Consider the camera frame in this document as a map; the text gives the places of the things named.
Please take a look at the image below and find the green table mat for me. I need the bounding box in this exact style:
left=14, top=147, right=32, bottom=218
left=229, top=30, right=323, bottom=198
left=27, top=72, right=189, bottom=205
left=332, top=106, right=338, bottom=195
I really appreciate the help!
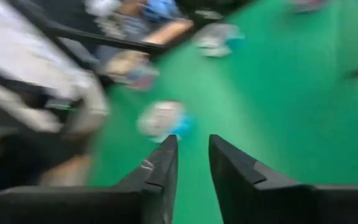
left=88, top=0, right=358, bottom=224

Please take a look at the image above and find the blue label tuna can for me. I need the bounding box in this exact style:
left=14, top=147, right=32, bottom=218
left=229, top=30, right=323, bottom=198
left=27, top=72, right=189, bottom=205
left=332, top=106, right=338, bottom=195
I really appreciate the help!
left=137, top=99, right=195, bottom=142

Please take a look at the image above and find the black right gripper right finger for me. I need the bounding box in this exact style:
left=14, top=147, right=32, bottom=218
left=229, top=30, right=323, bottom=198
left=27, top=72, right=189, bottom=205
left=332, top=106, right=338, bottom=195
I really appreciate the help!
left=209, top=134, right=358, bottom=224

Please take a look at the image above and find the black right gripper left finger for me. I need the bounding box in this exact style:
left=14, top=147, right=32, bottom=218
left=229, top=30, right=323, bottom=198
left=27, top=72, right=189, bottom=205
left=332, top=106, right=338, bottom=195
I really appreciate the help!
left=0, top=134, right=179, bottom=224

